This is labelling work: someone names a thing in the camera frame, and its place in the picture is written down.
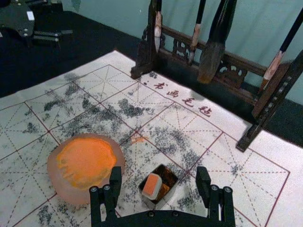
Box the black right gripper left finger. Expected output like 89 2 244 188
89 166 123 227

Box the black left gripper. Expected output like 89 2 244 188
0 0 73 49

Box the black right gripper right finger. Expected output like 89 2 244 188
196 166 236 227

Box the black table cloth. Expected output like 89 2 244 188
0 9 303 152

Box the round orange ink paste dish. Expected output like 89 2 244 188
46 133 126 205

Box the stone seal with orange face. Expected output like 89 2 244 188
142 172 163 198

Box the white gridded calligraphy felt mat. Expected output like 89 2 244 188
0 49 303 227

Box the thin white-tipped calligraphy brush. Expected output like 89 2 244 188
153 0 164 54

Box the dark carved wooden brush rack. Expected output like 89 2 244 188
130 0 303 152

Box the thin brown-tipped calligraphy brush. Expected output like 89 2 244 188
187 0 207 65

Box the large dark bristle calligraphy brush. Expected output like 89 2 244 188
197 0 238 84

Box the black-handled pointed calligraphy brush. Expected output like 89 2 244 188
258 14 303 93

